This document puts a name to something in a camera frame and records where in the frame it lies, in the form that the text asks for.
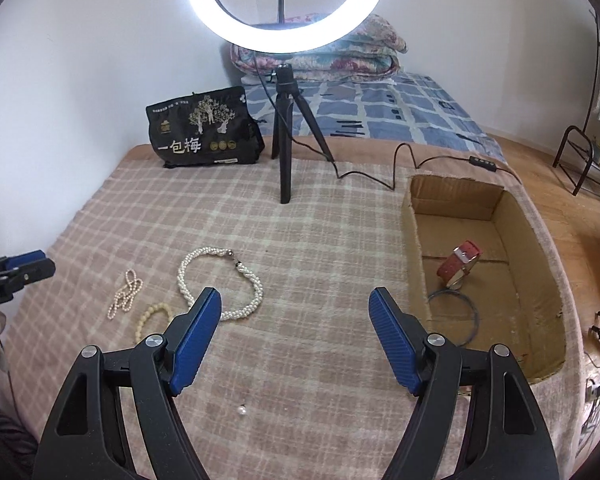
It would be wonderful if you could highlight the cream bead bracelet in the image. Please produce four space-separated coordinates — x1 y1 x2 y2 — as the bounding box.
132 301 173 347

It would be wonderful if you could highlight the folded floral quilt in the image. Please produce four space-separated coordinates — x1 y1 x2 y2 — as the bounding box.
230 14 410 83

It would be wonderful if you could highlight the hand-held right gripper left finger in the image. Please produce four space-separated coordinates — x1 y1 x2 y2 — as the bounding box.
40 287 223 480

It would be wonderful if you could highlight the thin pearl necklace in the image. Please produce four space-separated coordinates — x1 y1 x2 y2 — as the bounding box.
108 269 144 320

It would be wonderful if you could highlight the dark thin bangle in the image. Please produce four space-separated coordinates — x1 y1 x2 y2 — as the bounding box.
426 289 481 347

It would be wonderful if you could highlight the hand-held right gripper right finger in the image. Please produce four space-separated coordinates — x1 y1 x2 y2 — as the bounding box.
367 287 556 480

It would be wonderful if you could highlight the white ring light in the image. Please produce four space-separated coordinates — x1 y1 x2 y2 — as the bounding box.
184 0 387 56

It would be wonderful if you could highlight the twisted pearl necklace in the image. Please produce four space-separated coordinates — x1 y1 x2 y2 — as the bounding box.
177 247 264 322

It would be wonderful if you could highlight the black snack bag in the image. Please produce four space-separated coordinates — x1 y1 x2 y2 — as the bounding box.
146 86 266 169

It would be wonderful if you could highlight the blue patterned bedsheet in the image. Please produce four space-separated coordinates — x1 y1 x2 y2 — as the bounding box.
242 71 506 161

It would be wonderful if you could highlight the black tripod stand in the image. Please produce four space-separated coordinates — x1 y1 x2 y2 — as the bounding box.
271 63 337 205

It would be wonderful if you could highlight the pink plaid blanket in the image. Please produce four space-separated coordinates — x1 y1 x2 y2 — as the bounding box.
0 135 600 480

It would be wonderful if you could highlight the black clothes rack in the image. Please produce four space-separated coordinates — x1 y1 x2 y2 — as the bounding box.
552 10 600 197

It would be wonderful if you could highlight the black power cable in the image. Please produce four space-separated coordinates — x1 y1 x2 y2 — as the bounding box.
252 52 523 192

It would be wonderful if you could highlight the cardboard box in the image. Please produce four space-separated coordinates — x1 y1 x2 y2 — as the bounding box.
401 175 567 385

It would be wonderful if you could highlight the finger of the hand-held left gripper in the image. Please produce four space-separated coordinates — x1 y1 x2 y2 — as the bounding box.
0 250 47 268
0 258 56 292

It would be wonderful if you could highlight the brown strap wristwatch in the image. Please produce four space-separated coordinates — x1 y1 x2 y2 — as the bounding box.
436 241 481 290

